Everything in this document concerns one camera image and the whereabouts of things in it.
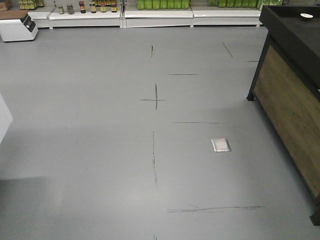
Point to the white store shelving unit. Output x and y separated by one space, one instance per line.
45 14

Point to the green drink bottle row right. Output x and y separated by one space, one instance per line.
255 4

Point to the red lid sauce jar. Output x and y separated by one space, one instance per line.
82 7

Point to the white plate on stand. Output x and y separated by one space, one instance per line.
306 15

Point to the dark sauce jar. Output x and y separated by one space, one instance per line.
113 7

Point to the black wooden produce stand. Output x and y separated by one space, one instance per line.
286 85

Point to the green drink bottle row left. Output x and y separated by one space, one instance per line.
163 4

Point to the grey lid glass jar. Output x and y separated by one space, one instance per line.
70 9

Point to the green drink bottle row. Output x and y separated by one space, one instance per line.
163 4
255 4

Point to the metal floor outlet cover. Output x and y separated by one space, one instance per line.
221 145

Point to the yellow label sauce jar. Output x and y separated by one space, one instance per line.
93 8

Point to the red label small jar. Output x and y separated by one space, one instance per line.
103 7

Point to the white floor appliance box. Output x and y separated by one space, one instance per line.
17 25

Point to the green lid glass jar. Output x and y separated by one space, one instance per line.
60 9

